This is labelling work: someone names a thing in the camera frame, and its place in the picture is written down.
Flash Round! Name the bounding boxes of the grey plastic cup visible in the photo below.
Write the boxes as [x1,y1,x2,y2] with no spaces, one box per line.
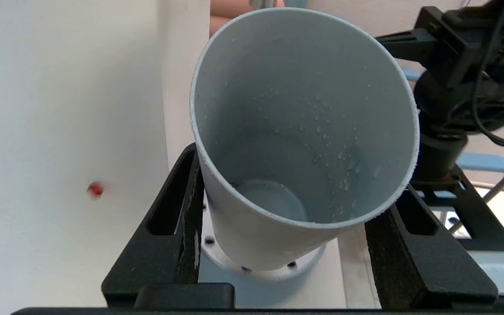
[189,7,420,271]

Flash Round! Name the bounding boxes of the light blue chair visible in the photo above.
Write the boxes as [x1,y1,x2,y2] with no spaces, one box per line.
[401,68,504,237]

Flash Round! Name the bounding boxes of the pink bolster cushion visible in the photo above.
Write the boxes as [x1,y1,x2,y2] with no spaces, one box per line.
[210,17,231,38]
[210,0,286,19]

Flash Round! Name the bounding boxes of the large perforated metal drip tray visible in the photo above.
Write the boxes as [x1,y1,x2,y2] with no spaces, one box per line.
[197,197,328,309]

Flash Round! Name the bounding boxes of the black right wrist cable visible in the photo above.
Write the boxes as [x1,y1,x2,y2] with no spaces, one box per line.
[470,0,504,147]

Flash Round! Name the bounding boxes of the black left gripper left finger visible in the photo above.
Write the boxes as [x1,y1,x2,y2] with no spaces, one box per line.
[102,143,205,307]

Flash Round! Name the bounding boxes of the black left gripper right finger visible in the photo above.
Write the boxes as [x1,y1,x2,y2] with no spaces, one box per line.
[364,184,498,307]

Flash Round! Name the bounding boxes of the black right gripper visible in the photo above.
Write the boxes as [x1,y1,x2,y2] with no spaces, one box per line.
[374,0,504,88]

